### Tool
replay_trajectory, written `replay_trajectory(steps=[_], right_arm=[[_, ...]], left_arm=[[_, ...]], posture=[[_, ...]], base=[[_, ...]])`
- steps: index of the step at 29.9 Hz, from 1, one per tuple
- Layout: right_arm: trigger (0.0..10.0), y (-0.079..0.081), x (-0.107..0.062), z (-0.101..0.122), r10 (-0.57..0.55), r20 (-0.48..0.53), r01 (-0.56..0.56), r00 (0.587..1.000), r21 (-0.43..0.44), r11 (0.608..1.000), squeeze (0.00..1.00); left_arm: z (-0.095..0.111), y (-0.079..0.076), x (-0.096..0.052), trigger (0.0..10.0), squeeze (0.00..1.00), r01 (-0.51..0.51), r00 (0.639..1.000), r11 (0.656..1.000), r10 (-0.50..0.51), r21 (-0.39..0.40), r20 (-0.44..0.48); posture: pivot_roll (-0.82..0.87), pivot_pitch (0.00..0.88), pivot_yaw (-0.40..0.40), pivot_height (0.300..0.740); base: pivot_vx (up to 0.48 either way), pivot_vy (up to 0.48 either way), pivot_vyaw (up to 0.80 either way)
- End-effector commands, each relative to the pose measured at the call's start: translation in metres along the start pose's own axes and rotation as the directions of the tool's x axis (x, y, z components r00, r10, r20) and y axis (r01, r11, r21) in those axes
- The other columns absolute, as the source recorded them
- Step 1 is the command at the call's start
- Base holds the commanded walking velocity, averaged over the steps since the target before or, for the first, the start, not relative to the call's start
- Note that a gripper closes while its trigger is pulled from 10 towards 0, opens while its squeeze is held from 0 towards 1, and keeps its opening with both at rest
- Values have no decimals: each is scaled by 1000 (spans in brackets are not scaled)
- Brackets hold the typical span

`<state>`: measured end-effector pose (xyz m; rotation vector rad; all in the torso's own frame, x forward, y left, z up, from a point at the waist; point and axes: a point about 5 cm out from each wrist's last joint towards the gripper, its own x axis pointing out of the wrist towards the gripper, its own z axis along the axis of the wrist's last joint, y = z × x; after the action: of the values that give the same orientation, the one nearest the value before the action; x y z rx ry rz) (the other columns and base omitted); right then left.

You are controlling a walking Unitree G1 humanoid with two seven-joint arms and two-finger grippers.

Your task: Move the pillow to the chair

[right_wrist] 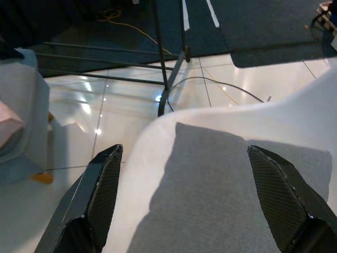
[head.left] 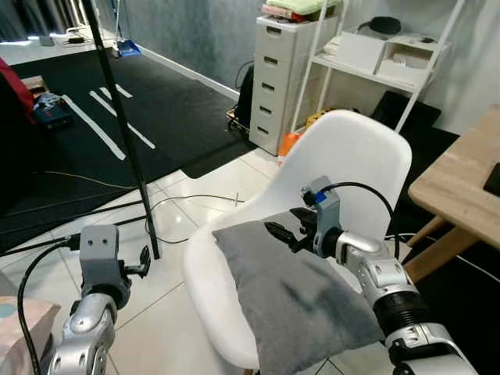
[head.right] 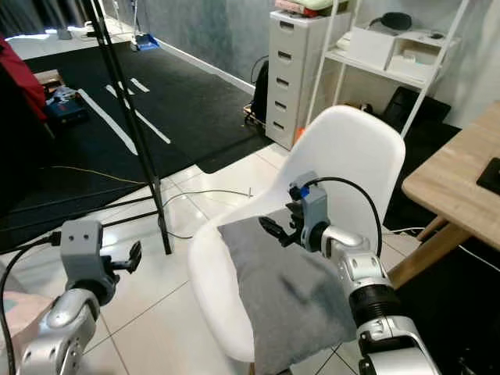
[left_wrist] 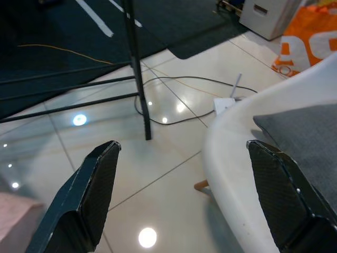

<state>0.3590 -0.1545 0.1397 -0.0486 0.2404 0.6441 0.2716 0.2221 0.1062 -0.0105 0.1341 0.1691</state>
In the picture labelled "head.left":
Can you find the white drawer cabinet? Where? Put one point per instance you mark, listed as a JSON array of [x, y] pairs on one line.
[[277, 86]]

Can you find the pink dotted pillow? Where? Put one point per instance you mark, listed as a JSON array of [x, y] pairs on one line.
[[19, 336]]

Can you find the orange plastic object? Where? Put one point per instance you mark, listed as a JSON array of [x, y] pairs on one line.
[[289, 144]]

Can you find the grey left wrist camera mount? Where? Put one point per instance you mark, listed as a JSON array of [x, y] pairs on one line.
[[100, 254]]

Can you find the white ladder shelf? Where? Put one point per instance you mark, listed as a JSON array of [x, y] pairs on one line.
[[355, 76]]

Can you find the tall white box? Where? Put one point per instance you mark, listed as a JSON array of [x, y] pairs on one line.
[[358, 53]]

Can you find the red cloth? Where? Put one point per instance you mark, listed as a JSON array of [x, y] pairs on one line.
[[16, 90]]

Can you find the green and pink folded stack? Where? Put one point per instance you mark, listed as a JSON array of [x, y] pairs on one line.
[[301, 9]]

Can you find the light wooden table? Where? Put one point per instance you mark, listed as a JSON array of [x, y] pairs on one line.
[[461, 183]]

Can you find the black bag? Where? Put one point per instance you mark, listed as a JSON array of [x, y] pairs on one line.
[[246, 98]]

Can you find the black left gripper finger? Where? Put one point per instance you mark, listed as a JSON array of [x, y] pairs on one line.
[[144, 258]]

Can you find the blue tool case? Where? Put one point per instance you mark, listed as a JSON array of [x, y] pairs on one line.
[[51, 111]]

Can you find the black tripod stand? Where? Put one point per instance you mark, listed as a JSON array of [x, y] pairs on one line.
[[125, 141]]

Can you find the flat white box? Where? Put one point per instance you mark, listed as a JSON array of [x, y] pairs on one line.
[[408, 61]]

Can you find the grey square pillow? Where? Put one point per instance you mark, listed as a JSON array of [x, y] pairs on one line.
[[289, 297]]

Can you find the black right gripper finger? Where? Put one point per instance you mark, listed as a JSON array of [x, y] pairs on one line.
[[295, 246], [281, 231]]

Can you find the white plastic shell chair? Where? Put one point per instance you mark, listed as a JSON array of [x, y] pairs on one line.
[[355, 152]]

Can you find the blue dustpan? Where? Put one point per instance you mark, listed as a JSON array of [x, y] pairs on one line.
[[128, 49]]

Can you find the black flat device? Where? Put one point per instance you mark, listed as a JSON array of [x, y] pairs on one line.
[[493, 180]]

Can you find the black rug with white stripes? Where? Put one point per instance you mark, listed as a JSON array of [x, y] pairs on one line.
[[172, 117]]

